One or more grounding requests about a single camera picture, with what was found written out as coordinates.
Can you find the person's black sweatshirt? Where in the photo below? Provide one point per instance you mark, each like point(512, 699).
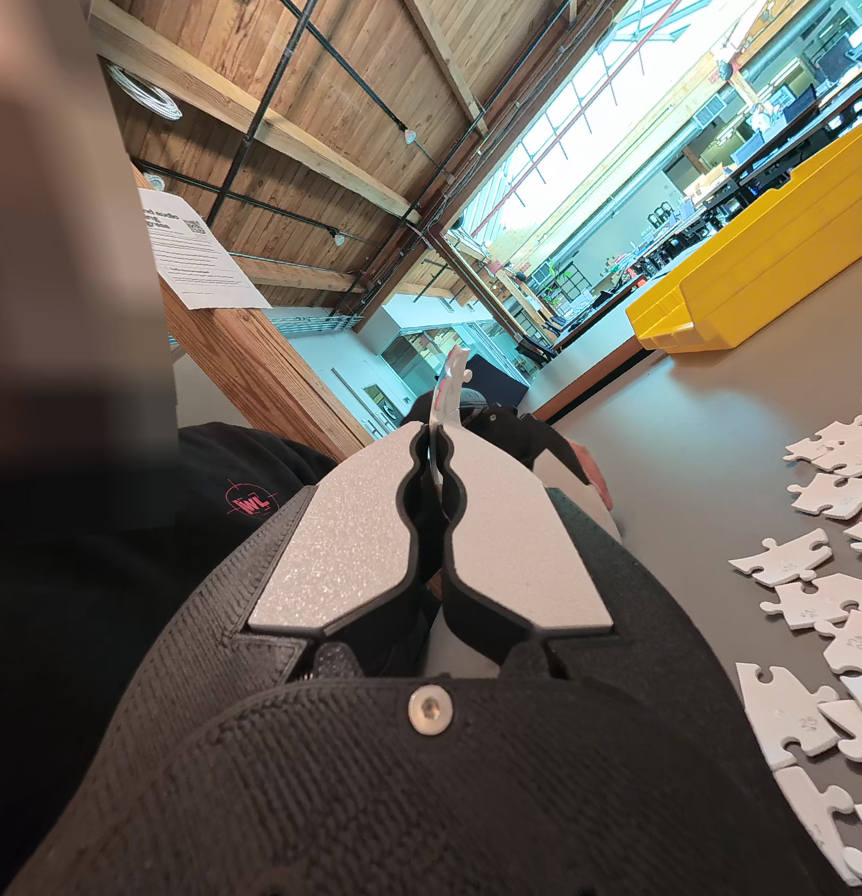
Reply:
point(74, 630)

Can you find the scattered white puzzle pieces pile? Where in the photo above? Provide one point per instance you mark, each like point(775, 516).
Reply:
point(802, 721)

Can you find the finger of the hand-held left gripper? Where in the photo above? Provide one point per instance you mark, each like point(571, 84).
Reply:
point(550, 467)

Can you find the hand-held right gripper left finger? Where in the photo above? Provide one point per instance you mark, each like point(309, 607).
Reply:
point(340, 546)

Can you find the white paper notice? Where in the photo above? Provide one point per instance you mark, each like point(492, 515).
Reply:
point(203, 262)

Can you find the person's left hand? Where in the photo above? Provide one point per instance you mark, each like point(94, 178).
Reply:
point(590, 469)

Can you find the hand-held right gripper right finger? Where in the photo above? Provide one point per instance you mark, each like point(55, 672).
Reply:
point(522, 553)

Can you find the dark box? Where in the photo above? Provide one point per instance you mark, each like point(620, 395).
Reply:
point(499, 381)

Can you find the large skylight window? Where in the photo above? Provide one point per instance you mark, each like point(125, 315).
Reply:
point(585, 112)

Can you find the black ceiling pipe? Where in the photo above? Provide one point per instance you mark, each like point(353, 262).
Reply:
point(263, 105)

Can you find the yellow plastic bin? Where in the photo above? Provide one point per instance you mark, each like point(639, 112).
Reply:
point(788, 287)
point(753, 231)

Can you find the curved puzzle piece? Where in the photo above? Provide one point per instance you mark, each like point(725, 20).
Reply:
point(448, 381)

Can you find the green potted plant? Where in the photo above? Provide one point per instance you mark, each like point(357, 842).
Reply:
point(553, 274)

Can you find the wooden post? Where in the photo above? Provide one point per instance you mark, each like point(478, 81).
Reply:
point(263, 371)

